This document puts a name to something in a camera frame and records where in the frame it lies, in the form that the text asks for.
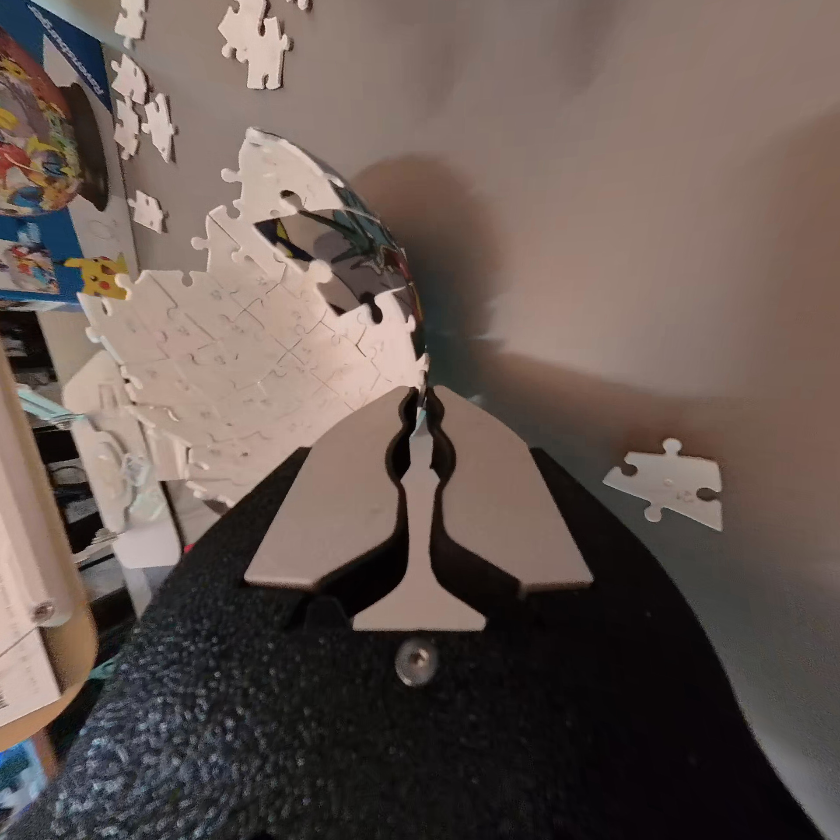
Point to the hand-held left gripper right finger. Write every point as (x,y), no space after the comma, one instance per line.
(512,518)

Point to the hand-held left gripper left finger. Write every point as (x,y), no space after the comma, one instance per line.
(328,518)

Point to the white-backed puzzle piece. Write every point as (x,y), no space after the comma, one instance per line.
(669,482)

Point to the colourful puzzle ball shell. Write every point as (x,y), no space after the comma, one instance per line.
(229,354)

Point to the blue puzzle box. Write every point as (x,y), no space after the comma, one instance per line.
(39,164)

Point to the group of loose puzzle pieces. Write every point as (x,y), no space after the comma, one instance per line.
(262,46)

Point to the clear plastic block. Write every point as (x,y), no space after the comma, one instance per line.
(151,506)
(134,469)

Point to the white instruction board on stand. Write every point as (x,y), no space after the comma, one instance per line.
(46,512)

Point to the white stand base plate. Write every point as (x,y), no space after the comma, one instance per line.
(105,407)

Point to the metal stand bracket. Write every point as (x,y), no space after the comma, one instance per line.
(46,407)

